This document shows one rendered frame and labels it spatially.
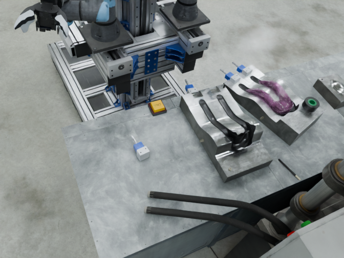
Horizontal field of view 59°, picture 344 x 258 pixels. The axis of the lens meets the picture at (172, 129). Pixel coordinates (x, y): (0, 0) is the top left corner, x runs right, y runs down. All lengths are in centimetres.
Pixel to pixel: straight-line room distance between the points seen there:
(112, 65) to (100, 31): 18
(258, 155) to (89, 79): 162
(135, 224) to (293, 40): 308
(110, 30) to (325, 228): 130
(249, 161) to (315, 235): 82
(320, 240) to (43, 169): 204
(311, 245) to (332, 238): 5
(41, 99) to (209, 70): 160
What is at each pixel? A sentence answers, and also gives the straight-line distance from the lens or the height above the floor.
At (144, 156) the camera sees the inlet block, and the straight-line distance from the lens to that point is 144.
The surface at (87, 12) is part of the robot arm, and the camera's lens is 130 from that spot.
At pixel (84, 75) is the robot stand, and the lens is 268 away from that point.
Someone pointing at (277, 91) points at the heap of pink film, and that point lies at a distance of 177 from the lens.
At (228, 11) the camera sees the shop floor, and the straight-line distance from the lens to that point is 404.
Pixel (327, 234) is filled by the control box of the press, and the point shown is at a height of 147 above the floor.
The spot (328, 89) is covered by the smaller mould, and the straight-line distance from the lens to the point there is 201.
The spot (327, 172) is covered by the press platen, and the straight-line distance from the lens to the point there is 107.
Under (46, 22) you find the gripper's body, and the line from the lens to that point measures 114.
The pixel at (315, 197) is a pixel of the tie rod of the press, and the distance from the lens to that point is 119.
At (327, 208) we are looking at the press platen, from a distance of 131.
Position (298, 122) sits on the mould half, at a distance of 168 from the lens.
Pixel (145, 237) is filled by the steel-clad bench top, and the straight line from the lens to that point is 132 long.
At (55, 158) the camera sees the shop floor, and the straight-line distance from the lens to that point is 247.
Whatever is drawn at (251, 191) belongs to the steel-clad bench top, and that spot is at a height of 80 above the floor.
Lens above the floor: 207
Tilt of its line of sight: 53 degrees down
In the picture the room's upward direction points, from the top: 10 degrees clockwise
